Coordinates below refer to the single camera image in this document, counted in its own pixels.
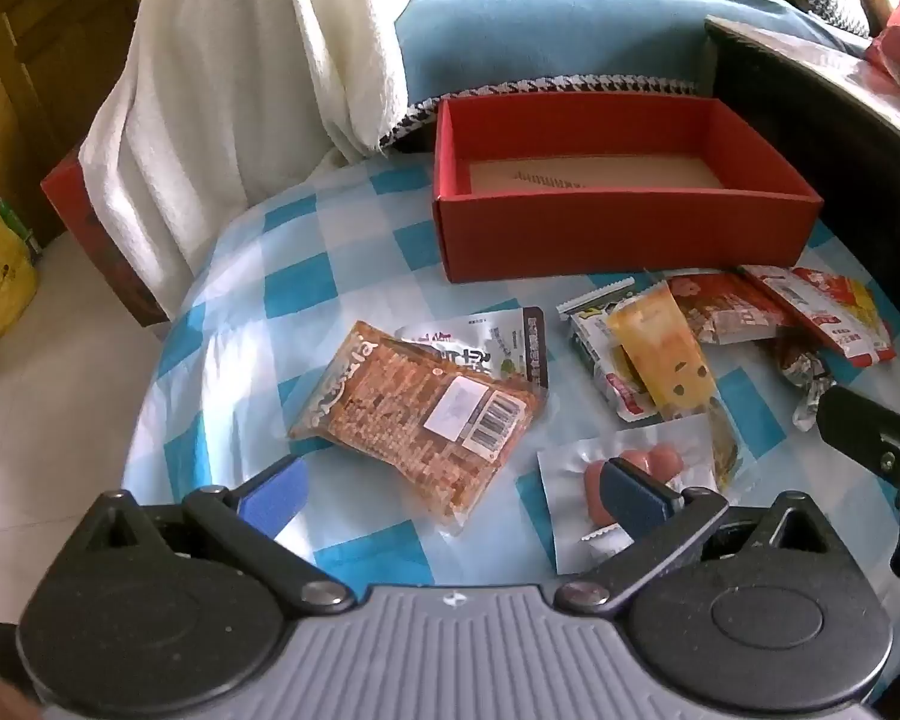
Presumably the white snack packet brown band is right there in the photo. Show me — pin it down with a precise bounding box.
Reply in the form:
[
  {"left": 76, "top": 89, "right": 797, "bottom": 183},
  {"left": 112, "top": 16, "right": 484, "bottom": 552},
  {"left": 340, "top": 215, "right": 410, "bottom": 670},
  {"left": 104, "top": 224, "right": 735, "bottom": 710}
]
[{"left": 394, "top": 306, "right": 552, "bottom": 391}]

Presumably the clear sausage packet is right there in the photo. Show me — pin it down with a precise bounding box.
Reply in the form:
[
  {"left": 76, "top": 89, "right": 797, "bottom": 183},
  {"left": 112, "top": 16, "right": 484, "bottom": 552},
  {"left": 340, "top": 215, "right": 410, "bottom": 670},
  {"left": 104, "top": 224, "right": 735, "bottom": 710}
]
[{"left": 536, "top": 424, "right": 736, "bottom": 578}]

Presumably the wooden cabinet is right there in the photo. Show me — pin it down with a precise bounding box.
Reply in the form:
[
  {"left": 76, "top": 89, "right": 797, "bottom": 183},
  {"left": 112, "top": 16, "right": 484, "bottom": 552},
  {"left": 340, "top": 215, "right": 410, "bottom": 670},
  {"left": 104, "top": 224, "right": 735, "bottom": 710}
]
[{"left": 0, "top": 0, "right": 151, "bottom": 241}]

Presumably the brown foil snack packet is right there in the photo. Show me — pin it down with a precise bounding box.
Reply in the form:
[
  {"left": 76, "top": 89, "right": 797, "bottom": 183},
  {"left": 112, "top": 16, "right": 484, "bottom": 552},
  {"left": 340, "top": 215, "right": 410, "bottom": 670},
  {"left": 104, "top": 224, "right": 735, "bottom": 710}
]
[{"left": 765, "top": 337, "right": 841, "bottom": 432}]

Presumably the dark glossy table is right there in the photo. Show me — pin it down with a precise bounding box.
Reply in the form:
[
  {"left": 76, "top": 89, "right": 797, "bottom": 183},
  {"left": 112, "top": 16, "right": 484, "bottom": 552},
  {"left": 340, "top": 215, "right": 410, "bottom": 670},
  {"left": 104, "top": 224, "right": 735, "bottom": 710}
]
[{"left": 703, "top": 15, "right": 900, "bottom": 293}]

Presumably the orange-brown barcode snack packet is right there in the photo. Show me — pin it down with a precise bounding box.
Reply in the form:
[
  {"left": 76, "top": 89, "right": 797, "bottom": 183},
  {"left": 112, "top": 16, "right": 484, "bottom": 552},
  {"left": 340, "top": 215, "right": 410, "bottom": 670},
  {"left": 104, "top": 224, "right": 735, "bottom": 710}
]
[{"left": 289, "top": 321, "right": 548, "bottom": 537}]

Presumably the red-brown box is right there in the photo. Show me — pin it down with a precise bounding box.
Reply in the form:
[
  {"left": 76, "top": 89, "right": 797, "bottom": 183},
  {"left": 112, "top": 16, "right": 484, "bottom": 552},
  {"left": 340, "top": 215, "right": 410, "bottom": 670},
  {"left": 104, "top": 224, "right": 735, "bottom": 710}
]
[{"left": 41, "top": 150, "right": 173, "bottom": 327}]

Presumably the white green snack packet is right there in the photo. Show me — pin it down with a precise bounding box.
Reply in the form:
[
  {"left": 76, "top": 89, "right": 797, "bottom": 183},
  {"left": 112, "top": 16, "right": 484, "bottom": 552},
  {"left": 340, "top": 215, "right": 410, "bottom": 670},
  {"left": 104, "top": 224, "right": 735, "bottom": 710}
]
[{"left": 556, "top": 277, "right": 668, "bottom": 422}]

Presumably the red cardboard box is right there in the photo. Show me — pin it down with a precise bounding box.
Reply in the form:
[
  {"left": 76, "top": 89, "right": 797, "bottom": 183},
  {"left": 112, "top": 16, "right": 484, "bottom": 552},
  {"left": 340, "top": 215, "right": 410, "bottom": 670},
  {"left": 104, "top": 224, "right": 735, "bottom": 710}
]
[{"left": 431, "top": 95, "right": 824, "bottom": 284}]

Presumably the blue white checkered tablecloth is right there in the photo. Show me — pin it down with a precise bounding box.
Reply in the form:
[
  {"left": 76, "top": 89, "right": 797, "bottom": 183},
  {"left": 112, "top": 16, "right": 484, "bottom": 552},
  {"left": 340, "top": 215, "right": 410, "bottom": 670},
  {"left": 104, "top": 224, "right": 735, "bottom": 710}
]
[{"left": 120, "top": 150, "right": 900, "bottom": 616}]

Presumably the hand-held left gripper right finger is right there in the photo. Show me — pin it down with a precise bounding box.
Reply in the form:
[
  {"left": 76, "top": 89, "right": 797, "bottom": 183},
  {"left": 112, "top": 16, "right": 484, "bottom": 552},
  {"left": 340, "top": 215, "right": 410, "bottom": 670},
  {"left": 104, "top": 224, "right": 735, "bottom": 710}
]
[{"left": 553, "top": 456, "right": 856, "bottom": 616}]

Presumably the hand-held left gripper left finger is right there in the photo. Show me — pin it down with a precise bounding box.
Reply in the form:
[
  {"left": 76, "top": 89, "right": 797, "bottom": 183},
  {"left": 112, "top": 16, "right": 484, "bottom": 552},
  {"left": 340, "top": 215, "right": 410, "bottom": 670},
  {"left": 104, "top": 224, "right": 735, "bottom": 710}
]
[{"left": 60, "top": 456, "right": 357, "bottom": 612}]

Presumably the white towel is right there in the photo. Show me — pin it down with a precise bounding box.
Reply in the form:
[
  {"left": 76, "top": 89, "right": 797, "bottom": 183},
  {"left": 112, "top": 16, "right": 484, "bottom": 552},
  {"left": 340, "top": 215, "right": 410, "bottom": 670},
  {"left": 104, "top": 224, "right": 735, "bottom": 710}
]
[{"left": 79, "top": 0, "right": 410, "bottom": 320}]

